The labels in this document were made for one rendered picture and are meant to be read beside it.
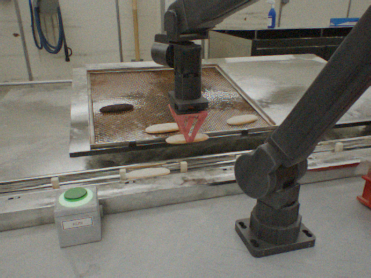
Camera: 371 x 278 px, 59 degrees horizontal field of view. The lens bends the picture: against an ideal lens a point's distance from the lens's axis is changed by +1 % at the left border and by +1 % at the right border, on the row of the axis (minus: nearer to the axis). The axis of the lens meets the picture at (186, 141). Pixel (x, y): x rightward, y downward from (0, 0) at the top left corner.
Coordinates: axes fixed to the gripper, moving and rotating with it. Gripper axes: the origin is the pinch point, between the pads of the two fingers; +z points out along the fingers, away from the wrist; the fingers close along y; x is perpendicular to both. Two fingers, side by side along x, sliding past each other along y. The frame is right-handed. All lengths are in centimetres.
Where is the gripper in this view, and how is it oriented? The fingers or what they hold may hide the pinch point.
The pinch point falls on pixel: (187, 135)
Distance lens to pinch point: 73.8
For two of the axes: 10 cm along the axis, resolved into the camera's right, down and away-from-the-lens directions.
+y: 2.7, 3.9, -8.8
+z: -0.1, 9.1, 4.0
